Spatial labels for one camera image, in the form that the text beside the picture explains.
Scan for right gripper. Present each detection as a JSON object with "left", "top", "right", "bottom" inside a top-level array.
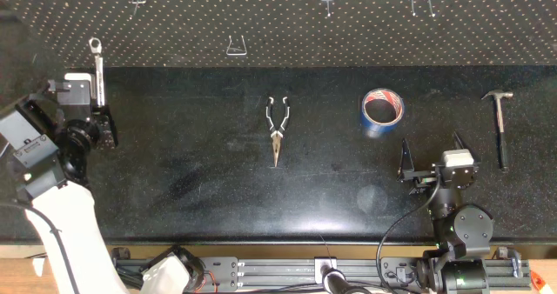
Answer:
[{"left": 396, "top": 130, "right": 482, "bottom": 196}]

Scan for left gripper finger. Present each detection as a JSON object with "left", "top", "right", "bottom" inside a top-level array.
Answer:
[{"left": 96, "top": 110, "right": 119, "bottom": 151}]

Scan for wrench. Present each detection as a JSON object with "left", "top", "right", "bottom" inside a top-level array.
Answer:
[{"left": 88, "top": 37, "right": 106, "bottom": 109}]

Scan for black and white pliers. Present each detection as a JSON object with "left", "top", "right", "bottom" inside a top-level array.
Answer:
[{"left": 265, "top": 96, "right": 292, "bottom": 169}]

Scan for black pegboard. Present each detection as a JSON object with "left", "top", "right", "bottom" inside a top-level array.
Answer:
[{"left": 0, "top": 0, "right": 557, "bottom": 69}]

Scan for roll of blue tape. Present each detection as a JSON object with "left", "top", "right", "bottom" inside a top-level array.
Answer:
[{"left": 360, "top": 87, "right": 406, "bottom": 139}]

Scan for hammer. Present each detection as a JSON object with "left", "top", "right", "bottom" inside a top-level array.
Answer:
[{"left": 480, "top": 89, "right": 515, "bottom": 172}]

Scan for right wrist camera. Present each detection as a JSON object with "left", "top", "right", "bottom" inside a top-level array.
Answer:
[{"left": 440, "top": 148, "right": 476, "bottom": 169}]

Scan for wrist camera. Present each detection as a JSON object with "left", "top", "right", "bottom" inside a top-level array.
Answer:
[
  {"left": 64, "top": 71, "right": 94, "bottom": 108},
  {"left": 440, "top": 148, "right": 476, "bottom": 169}
]

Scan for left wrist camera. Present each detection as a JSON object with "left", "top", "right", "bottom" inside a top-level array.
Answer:
[{"left": 64, "top": 71, "right": 94, "bottom": 108}]

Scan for black cable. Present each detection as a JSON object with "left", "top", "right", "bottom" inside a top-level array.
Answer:
[
  {"left": 375, "top": 178, "right": 441, "bottom": 293},
  {"left": 0, "top": 200, "right": 82, "bottom": 294}
]

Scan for mounting rail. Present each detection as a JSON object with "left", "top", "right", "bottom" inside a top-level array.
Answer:
[{"left": 111, "top": 244, "right": 532, "bottom": 294}]

